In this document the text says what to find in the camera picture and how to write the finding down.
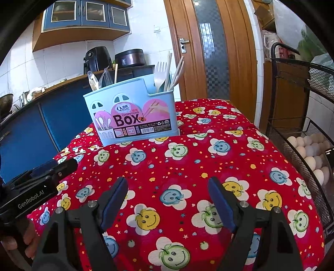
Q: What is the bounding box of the dark wok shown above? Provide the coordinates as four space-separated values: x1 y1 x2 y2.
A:
0 94 13 118

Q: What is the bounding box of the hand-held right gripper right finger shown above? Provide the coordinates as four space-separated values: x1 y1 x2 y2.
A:
208 177 304 271

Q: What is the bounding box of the blue base cabinet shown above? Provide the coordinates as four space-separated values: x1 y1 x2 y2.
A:
0 65 154 183

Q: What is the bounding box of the metal kettle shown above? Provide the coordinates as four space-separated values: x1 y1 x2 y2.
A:
13 91 30 107

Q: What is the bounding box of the black air fryer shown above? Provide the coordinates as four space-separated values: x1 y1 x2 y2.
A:
83 46 114 75

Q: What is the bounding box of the white plastic fork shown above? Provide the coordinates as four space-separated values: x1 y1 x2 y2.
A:
154 62 168 93

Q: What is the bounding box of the red smiley printed tablecloth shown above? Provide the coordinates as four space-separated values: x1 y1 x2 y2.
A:
27 98 325 271

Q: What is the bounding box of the light blue utensil box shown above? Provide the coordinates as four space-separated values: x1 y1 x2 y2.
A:
83 74 180 146

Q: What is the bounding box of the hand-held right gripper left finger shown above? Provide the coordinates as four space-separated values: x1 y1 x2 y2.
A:
31 177 129 271

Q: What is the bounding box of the person's left hand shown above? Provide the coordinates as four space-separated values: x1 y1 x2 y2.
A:
3 221 40 261

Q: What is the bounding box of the pile of eggs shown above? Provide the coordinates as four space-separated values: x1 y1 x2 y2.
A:
287 133 330 188

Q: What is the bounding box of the white cloth bundle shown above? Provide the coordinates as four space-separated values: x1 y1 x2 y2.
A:
27 87 47 98

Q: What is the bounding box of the black wire rack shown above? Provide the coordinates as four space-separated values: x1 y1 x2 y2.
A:
266 43 334 235

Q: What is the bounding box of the wooden shelf unit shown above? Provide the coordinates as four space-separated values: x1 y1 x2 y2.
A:
254 0 311 133

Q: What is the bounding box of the blue wall cabinet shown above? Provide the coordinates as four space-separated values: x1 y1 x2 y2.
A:
33 0 133 51

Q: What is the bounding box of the bag of green vegetables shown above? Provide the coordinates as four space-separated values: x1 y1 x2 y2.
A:
300 26 334 69

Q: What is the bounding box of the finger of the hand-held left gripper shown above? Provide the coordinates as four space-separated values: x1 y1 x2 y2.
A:
52 158 78 180
31 159 59 176

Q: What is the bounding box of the white plastic bag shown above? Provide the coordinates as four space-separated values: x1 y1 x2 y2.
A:
274 0 314 50

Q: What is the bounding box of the clear plastic jug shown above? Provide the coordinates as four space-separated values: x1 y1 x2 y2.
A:
262 30 277 61

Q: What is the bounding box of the dark rice cooker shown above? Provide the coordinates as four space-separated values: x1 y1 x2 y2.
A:
115 49 146 67

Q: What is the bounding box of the wooden door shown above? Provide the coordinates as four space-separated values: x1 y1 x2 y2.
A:
164 0 257 123

